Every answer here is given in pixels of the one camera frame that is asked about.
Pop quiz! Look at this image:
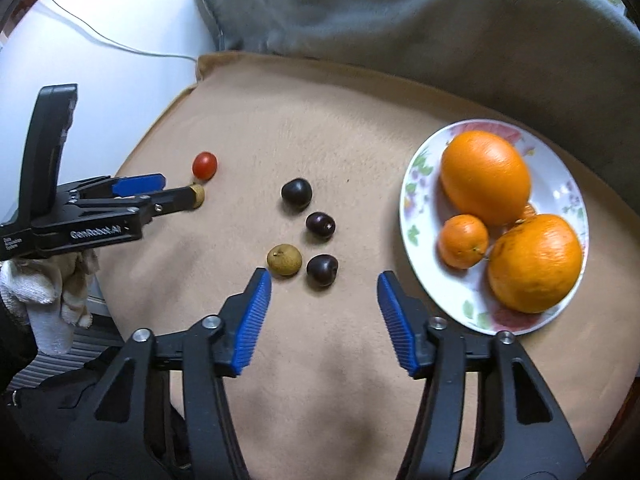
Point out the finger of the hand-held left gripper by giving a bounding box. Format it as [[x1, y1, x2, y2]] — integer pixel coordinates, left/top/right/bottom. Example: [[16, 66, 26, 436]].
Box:
[[56, 172, 167, 202], [70, 185, 197, 226]]

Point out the white floral plate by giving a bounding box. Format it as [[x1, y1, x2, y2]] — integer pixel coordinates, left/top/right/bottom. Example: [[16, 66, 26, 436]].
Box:
[[398, 119, 589, 336]]

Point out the tan blanket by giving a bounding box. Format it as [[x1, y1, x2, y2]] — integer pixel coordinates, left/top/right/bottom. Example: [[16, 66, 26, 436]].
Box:
[[112, 50, 626, 480]]

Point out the small tangerine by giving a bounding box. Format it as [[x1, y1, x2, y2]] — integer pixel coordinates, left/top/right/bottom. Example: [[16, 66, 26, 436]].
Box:
[[438, 214, 490, 269]]

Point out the red cherry tomato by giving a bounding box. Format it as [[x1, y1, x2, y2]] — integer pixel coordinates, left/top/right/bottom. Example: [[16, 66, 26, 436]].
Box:
[[192, 151, 219, 181]]

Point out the grey ribbed panel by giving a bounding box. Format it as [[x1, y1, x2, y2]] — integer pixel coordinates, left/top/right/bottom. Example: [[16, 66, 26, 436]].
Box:
[[15, 290, 126, 386]]

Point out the dark cherry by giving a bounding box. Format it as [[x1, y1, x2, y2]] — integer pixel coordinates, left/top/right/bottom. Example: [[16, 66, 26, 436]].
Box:
[[305, 212, 336, 240], [280, 178, 314, 212], [306, 254, 339, 288]]

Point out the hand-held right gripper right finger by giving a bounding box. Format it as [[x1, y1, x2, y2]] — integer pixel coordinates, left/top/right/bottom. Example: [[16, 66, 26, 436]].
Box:
[[376, 270, 588, 480]]

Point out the person's left hand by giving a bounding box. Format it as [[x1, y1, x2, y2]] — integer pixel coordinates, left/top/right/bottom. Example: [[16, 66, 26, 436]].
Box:
[[0, 249, 101, 356]]

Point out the thin white cable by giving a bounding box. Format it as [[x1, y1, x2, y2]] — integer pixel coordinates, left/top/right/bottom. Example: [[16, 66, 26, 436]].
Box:
[[37, 0, 198, 68]]

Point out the large oval orange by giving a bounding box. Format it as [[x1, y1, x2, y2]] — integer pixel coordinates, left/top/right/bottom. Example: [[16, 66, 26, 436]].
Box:
[[440, 130, 532, 227]]

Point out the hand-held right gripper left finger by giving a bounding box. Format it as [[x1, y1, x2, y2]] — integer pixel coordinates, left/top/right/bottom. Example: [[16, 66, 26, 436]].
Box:
[[60, 266, 273, 480]]

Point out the grey blanket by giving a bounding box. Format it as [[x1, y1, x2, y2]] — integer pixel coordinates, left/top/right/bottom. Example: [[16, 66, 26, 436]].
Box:
[[196, 0, 640, 196]]

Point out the large round orange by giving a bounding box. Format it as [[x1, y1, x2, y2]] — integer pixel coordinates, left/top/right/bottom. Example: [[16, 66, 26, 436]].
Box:
[[487, 213, 584, 314]]

